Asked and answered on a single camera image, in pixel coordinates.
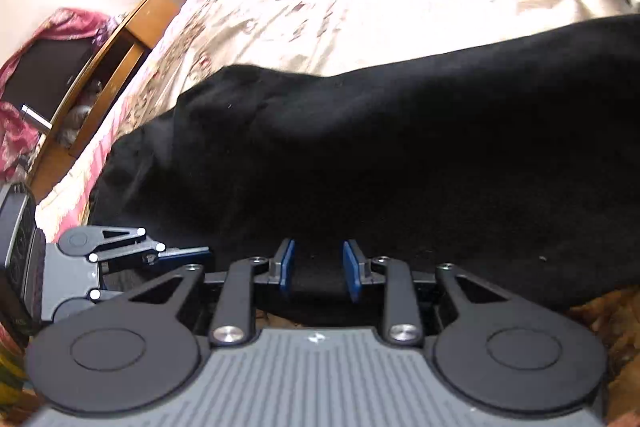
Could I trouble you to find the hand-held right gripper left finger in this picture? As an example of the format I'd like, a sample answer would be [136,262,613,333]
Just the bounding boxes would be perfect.
[122,238,297,349]

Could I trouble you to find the grey bundle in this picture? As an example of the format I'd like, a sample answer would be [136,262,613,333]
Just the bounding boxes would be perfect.
[55,79,106,145]

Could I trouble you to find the wooden desk cabinet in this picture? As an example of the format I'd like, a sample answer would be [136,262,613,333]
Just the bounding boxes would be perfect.
[25,0,181,202]

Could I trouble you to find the black television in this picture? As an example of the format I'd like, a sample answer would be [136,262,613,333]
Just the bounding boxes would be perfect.
[0,34,96,118]

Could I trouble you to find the black pants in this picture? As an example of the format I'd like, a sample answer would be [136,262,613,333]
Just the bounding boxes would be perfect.
[87,13,640,328]

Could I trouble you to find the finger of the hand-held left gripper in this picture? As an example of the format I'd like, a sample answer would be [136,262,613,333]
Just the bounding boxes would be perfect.
[90,227,212,275]
[89,288,132,308]

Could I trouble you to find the television with red cover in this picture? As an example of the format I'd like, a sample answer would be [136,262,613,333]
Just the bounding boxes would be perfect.
[0,7,118,180]

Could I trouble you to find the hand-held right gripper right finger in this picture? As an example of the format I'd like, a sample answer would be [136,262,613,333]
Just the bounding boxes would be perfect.
[341,239,521,348]

